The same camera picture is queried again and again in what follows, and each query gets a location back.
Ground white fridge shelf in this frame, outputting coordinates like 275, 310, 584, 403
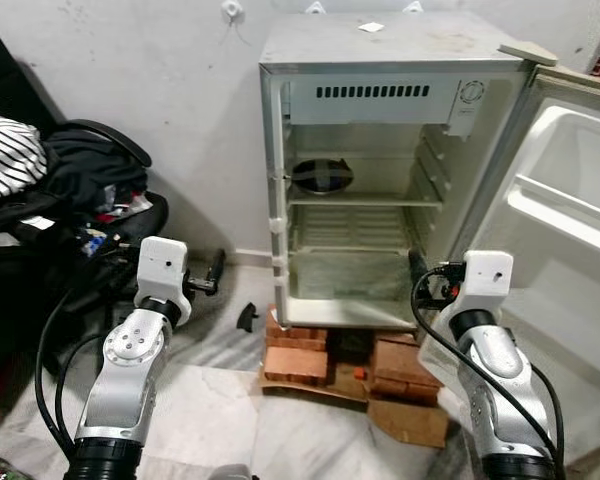
286, 189, 445, 209

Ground white fridge door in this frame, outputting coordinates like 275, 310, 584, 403
420, 65, 600, 466

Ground white mini fridge body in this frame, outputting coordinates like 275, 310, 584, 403
258, 12, 543, 331

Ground small black floor object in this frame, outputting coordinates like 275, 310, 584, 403
236, 302, 260, 332

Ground clear crisper tray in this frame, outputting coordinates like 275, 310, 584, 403
285, 247, 421, 304

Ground round dark metal bowl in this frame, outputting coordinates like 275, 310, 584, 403
291, 157, 355, 195

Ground brown cardboard sheet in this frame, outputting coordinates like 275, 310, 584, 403
259, 370, 452, 450

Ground dark bundled clothes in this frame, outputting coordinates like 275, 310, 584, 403
44, 128, 151, 217

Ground small white tag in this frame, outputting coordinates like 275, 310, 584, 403
24, 214, 57, 232

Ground white freezer compartment panel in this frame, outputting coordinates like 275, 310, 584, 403
280, 77, 483, 138

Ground black office chair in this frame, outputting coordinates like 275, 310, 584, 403
0, 15, 171, 401

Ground black white striped cloth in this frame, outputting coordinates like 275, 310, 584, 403
0, 112, 50, 205

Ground beige door hinge cover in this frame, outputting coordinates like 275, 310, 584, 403
497, 40, 560, 69

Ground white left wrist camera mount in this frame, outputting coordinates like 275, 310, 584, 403
134, 236, 191, 303

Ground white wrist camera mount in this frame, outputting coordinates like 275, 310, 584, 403
462, 251, 515, 304
134, 236, 191, 303

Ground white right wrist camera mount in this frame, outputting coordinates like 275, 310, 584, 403
462, 251, 515, 304

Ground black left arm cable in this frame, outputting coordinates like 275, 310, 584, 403
32, 235, 146, 458

